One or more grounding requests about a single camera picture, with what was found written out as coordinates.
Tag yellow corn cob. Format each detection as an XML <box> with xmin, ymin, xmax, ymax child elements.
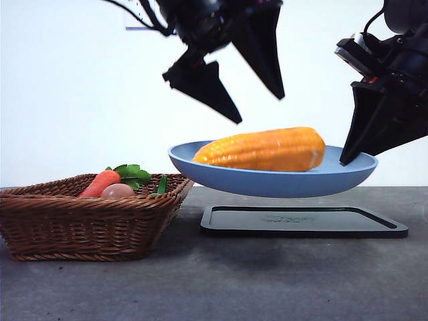
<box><xmin>193</xmin><ymin>126</ymin><xmax>327</xmax><ymax>173</ymax></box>

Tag blue round plate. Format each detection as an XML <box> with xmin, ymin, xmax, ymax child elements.
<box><xmin>167</xmin><ymin>140</ymin><xmax>379</xmax><ymax>199</ymax></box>

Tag brown wicker basket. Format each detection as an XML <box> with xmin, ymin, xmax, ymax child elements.
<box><xmin>0</xmin><ymin>173</ymin><xmax>195</xmax><ymax>262</ymax></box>

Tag pale pink egg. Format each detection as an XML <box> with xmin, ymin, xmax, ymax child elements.
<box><xmin>100</xmin><ymin>183</ymin><xmax>136</xmax><ymax>199</ymax></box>

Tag black rectangular tray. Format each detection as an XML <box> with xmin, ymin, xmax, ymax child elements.
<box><xmin>199</xmin><ymin>205</ymin><xmax>409</xmax><ymax>239</ymax></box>

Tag orange carrot with green leaves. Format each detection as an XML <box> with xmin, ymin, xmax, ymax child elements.
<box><xmin>78</xmin><ymin>163</ymin><xmax>152</xmax><ymax>198</ymax></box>

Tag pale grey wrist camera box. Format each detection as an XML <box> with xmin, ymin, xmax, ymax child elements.
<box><xmin>334</xmin><ymin>32</ymin><xmax>381</xmax><ymax>80</ymax></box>

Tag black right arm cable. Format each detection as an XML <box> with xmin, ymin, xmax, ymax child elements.
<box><xmin>362</xmin><ymin>5</ymin><xmax>389</xmax><ymax>37</ymax></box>

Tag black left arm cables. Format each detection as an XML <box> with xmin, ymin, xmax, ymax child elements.
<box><xmin>103</xmin><ymin>0</ymin><xmax>177</xmax><ymax>37</ymax></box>

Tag white wall socket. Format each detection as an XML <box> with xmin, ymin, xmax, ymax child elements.
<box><xmin>125</xmin><ymin>0</ymin><xmax>158</xmax><ymax>31</ymax></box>

